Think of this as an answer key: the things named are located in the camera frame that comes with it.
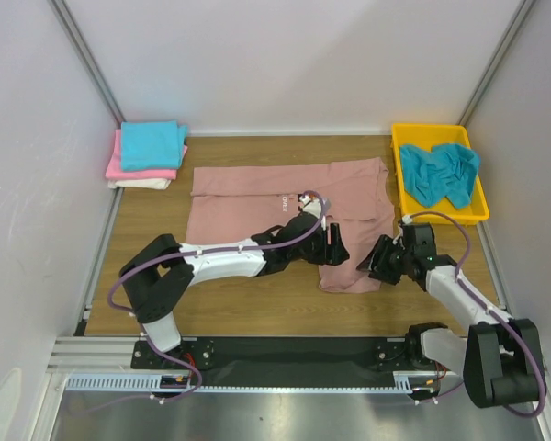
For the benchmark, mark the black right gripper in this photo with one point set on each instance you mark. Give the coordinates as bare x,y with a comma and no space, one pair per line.
385,259

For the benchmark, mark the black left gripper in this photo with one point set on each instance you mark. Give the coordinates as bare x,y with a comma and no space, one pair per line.
334,254

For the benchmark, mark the teal crumpled t shirt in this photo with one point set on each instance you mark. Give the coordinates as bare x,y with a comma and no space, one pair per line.
448,171

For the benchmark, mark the folded teal t shirt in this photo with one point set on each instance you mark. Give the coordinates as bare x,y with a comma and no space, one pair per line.
151,145

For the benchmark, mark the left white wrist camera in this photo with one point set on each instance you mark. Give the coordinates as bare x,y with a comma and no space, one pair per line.
312,204

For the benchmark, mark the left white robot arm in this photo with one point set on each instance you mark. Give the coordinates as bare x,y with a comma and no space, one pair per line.
157,278

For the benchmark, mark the grey slotted cable duct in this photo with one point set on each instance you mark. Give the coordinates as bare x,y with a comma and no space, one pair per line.
155,383

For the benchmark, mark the folded pink t shirt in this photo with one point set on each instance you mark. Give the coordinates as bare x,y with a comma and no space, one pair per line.
114,171

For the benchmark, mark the aluminium frame rail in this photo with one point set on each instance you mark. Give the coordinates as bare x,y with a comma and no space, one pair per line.
71,29

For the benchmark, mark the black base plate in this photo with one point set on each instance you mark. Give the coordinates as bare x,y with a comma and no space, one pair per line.
303,362

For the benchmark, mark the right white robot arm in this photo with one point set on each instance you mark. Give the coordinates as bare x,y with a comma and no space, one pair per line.
500,360

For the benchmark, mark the folded white t shirt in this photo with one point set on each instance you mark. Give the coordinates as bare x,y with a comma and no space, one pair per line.
147,183

